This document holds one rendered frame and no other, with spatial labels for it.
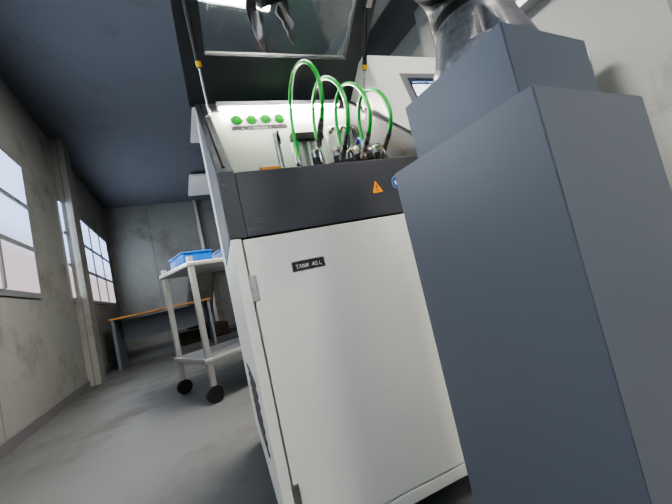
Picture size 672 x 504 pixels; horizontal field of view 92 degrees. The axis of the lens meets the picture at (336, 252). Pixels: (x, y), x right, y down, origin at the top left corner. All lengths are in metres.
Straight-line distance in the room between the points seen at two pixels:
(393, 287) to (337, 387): 0.29
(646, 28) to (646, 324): 2.76
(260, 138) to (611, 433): 1.37
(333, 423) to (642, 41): 2.91
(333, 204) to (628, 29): 2.63
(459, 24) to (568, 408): 0.50
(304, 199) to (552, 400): 0.63
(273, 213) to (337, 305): 0.27
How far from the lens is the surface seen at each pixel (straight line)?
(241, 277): 0.77
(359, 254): 0.85
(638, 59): 3.11
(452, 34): 0.58
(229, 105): 1.50
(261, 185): 0.82
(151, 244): 8.54
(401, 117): 1.43
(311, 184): 0.85
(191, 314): 6.64
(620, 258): 0.45
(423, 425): 0.97
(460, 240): 0.47
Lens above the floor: 0.66
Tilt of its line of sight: 4 degrees up
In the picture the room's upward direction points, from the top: 13 degrees counter-clockwise
